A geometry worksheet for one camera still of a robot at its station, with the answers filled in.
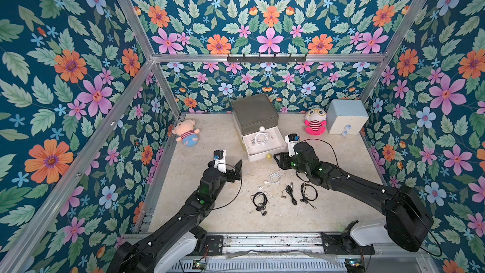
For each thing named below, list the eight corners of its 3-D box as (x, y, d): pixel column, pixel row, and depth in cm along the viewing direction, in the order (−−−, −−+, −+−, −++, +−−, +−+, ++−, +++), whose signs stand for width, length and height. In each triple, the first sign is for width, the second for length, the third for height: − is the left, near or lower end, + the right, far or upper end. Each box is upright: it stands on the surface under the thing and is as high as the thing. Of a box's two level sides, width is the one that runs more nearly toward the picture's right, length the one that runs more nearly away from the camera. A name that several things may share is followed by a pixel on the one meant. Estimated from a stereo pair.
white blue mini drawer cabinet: (328, 136, 111) (337, 118, 98) (320, 111, 125) (327, 92, 112) (358, 136, 111) (370, 118, 98) (347, 111, 125) (356, 92, 112)
